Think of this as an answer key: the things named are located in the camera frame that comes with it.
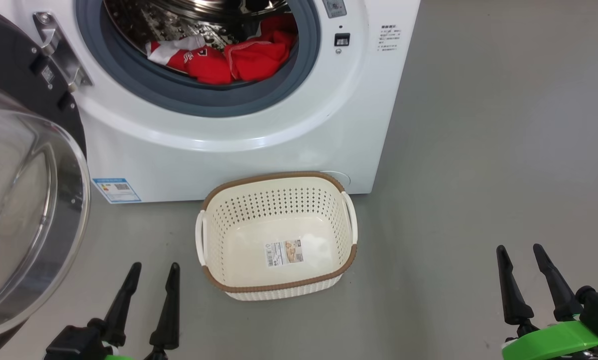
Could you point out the grey rubber door gasket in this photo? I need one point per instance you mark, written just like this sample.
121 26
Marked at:
204 102

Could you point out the white washing machine body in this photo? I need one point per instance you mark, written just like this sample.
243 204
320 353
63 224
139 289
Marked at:
254 135

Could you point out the blue energy label sticker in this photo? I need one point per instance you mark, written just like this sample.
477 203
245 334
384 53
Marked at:
116 190

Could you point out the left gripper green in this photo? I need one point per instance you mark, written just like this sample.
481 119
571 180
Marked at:
114 357

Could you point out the basket bottom product label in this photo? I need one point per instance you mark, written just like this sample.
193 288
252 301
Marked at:
284 251

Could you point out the steel washing drum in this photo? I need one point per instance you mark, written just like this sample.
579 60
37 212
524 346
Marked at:
169 20

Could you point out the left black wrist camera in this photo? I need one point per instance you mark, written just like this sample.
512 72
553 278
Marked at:
71 345

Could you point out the black round glass door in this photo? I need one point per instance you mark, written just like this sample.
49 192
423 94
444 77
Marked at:
29 200

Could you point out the round white filter cover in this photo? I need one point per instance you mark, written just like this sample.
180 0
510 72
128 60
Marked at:
340 179

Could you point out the printed text sticker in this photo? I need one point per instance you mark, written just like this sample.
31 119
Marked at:
389 37

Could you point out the cream perforated laundry basket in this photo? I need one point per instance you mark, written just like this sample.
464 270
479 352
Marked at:
279 222

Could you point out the metal door hinge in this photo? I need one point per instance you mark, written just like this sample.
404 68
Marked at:
59 50

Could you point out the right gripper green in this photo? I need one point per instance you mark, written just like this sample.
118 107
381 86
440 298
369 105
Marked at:
554 342

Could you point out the black door latch socket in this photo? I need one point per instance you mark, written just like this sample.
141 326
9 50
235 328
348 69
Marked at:
342 39

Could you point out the red garment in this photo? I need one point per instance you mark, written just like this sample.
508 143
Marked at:
259 57

